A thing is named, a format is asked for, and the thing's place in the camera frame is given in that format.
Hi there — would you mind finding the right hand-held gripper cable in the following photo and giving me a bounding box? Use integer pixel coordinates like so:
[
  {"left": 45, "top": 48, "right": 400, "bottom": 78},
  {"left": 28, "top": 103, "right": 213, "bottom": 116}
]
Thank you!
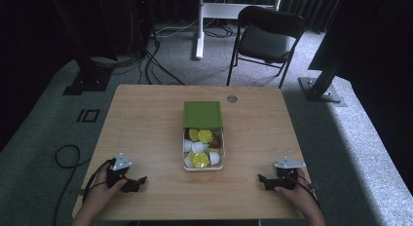
[{"left": 294, "top": 172, "right": 321, "bottom": 210}]

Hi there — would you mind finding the black floor cable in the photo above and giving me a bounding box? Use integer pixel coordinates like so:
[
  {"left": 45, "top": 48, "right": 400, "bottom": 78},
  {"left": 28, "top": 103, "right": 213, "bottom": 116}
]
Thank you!
[{"left": 53, "top": 143, "right": 93, "bottom": 226}]

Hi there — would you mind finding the black metal stand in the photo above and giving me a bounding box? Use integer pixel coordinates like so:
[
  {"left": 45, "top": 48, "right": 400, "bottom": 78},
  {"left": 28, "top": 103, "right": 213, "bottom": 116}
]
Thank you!
[
  {"left": 48, "top": 0, "right": 114, "bottom": 96},
  {"left": 297, "top": 0, "right": 348, "bottom": 107}
]

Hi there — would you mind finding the white floor cable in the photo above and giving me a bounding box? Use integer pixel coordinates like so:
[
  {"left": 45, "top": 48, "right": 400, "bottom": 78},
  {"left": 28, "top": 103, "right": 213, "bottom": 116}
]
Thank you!
[{"left": 155, "top": 19, "right": 200, "bottom": 39}]

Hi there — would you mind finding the pile of small capsule cups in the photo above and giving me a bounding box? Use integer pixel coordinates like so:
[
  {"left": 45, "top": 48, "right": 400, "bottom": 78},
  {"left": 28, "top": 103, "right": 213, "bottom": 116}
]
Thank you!
[{"left": 183, "top": 128, "right": 223, "bottom": 170}]

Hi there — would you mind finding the person's left hand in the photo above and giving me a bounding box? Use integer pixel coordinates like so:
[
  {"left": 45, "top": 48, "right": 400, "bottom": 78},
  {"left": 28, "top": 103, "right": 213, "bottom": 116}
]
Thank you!
[{"left": 85, "top": 163, "right": 129, "bottom": 216}]

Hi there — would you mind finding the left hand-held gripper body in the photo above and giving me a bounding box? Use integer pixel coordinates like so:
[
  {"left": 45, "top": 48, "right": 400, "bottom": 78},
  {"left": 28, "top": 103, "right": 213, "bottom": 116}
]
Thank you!
[{"left": 106, "top": 152, "right": 141, "bottom": 193}]

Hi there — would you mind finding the left hand-held gripper cable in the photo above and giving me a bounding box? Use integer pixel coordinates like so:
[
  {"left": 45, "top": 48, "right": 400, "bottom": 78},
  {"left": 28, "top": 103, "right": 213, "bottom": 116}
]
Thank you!
[{"left": 82, "top": 159, "right": 115, "bottom": 205}]

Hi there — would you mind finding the white plastic box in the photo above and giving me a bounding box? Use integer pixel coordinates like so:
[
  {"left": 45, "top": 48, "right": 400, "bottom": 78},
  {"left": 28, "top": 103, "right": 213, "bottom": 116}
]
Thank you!
[{"left": 181, "top": 127, "right": 226, "bottom": 172}]

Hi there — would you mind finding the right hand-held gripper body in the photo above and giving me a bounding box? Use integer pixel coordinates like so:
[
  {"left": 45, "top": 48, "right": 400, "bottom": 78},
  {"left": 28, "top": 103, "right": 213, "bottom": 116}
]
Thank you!
[{"left": 273, "top": 156, "right": 307, "bottom": 191}]

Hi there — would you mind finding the hand-held gripper cable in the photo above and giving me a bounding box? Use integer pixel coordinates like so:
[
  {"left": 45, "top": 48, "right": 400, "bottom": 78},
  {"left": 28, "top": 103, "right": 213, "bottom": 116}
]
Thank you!
[
  {"left": 294, "top": 172, "right": 321, "bottom": 210},
  {"left": 82, "top": 159, "right": 115, "bottom": 205}
]

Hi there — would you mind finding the person's right hand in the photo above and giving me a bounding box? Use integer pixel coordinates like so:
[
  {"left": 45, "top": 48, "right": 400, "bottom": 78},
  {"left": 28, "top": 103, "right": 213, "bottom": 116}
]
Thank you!
[{"left": 273, "top": 169, "right": 321, "bottom": 217}]

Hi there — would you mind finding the bundle of black cables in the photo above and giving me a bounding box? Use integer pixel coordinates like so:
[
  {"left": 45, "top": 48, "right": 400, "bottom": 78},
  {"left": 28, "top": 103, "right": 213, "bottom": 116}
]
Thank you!
[{"left": 137, "top": 39, "right": 187, "bottom": 87}]

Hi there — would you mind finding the green box lid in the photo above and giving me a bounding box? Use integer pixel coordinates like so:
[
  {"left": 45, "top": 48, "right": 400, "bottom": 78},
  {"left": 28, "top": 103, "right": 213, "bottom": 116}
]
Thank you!
[{"left": 182, "top": 100, "right": 224, "bottom": 130}]

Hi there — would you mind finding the black computer tower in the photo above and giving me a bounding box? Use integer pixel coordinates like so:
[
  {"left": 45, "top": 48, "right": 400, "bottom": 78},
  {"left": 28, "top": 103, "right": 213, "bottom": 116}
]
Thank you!
[{"left": 96, "top": 0, "right": 154, "bottom": 58}]

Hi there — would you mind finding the white desk frame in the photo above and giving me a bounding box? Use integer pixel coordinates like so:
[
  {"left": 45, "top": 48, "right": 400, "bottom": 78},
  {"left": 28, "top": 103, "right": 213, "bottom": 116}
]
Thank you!
[{"left": 194, "top": 0, "right": 284, "bottom": 60}]

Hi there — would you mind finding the black folding chair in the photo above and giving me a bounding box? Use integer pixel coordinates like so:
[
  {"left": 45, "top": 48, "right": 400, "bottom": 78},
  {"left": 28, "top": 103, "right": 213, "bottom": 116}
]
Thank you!
[{"left": 226, "top": 5, "right": 307, "bottom": 90}]

